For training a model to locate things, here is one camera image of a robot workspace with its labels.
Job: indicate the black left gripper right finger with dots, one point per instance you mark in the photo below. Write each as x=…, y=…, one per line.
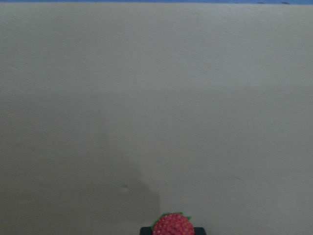
x=199, y=231

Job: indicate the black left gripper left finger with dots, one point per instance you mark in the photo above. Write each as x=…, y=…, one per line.
x=145, y=231

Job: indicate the red strawberry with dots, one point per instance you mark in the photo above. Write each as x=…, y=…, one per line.
x=175, y=223

